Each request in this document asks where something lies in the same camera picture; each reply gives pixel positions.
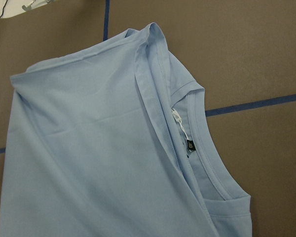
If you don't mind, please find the brown paper table cover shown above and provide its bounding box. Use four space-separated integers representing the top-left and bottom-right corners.
0 0 296 237

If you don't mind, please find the silver claw grabber tool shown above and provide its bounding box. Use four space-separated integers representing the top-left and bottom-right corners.
22 0 55 12

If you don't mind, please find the light blue t-shirt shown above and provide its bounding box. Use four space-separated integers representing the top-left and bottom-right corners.
0 23 252 237

